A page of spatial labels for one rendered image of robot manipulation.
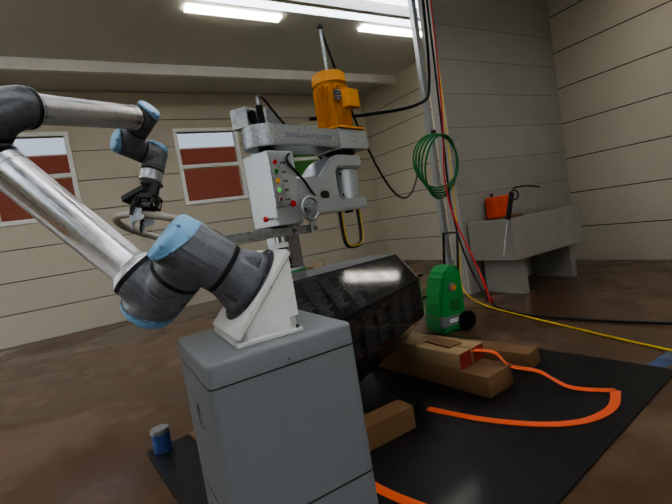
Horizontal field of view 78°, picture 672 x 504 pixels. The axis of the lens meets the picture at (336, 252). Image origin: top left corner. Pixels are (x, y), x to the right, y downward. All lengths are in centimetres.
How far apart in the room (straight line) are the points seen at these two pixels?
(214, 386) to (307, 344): 25
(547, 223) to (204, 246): 458
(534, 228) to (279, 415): 433
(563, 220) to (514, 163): 103
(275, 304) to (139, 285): 37
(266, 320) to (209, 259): 22
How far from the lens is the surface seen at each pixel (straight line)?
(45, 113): 144
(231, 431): 108
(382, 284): 249
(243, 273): 113
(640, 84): 664
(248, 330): 109
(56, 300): 821
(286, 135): 245
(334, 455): 122
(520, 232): 490
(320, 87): 294
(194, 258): 111
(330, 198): 263
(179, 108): 874
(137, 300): 124
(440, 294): 374
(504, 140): 594
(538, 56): 693
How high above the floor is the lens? 112
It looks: 4 degrees down
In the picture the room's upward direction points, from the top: 9 degrees counter-clockwise
